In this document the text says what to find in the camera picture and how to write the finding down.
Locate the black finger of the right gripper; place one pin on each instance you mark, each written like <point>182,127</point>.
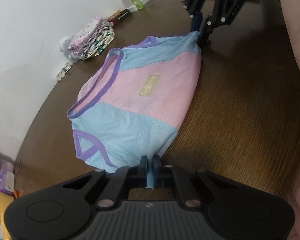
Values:
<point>193,7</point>
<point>224,12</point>

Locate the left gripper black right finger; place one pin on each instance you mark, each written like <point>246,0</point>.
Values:
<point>197,189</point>

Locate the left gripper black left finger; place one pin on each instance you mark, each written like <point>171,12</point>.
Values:
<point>106,190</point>

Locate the pink blue mesh shirt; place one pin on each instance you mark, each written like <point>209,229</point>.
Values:
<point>135,104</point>

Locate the green spray bottle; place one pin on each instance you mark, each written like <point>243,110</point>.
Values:
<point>138,4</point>

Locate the white power bank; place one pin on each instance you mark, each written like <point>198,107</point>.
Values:
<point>129,5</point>

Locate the red black box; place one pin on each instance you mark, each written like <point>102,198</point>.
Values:
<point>116,20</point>

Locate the small yellow packet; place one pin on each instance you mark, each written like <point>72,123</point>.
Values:
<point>116,13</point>

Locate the purple tissue box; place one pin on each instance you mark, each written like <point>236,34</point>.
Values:
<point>7,183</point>

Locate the yellow thermos jug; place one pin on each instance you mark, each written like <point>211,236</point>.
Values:
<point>5,201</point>

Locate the green white floral folded cloth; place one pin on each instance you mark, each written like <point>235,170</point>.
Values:
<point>97,43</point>

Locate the white power strip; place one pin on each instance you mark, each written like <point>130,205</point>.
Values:
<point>62,73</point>

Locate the purple floral folded cloth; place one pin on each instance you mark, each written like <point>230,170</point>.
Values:
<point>81,39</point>

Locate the white round device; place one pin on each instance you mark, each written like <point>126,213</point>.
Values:
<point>64,43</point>

